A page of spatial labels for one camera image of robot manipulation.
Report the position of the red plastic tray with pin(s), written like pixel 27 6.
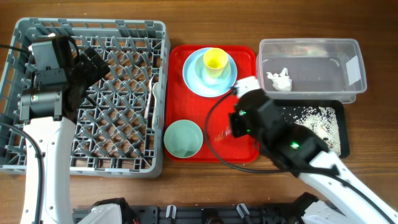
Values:
pixel 182 103

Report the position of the grey plastic dishwasher rack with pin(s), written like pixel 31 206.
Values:
pixel 112 138

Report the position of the white tissue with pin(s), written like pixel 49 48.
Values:
pixel 281 81

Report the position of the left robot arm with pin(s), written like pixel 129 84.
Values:
pixel 47 186

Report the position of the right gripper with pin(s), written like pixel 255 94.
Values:
pixel 236 119

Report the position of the black plastic tray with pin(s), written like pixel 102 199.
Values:
pixel 340 115

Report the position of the light blue plate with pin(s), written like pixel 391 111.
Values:
pixel 195 85

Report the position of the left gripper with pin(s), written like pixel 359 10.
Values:
pixel 84 61

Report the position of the white plastic spoon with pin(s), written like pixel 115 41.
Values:
pixel 155 92

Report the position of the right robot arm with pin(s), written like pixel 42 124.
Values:
pixel 341 187

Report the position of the rice and peanut leftovers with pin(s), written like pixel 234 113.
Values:
pixel 321 120

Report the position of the light green small plate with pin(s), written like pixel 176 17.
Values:
pixel 205 78

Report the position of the yellow plastic cup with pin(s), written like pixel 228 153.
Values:
pixel 215 60

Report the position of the light green bowl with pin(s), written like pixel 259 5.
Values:
pixel 183 139

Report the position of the clear plastic bin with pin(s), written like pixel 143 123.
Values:
pixel 320 68

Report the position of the red snack wrapper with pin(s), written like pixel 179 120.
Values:
pixel 223 134

